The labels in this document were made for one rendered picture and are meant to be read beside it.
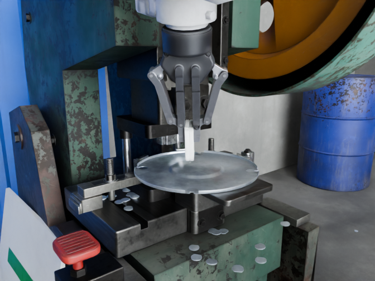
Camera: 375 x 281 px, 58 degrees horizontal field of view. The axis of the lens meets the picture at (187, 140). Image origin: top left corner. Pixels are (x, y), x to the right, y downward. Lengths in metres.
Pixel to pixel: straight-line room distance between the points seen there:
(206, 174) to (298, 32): 0.50
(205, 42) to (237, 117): 2.26
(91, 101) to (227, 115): 1.82
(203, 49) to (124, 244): 0.42
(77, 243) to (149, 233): 0.22
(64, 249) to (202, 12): 0.40
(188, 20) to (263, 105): 2.52
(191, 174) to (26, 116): 0.53
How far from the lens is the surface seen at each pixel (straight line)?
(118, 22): 0.66
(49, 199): 1.03
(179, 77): 0.54
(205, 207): 0.79
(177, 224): 0.79
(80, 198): 0.80
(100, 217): 0.77
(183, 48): 0.50
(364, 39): 0.91
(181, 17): 0.48
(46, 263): 1.04
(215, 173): 0.77
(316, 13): 1.02
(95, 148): 0.99
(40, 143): 1.02
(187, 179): 0.75
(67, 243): 0.58
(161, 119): 0.77
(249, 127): 2.88
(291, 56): 1.00
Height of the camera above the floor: 1.04
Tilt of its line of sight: 14 degrees down
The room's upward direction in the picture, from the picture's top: straight up
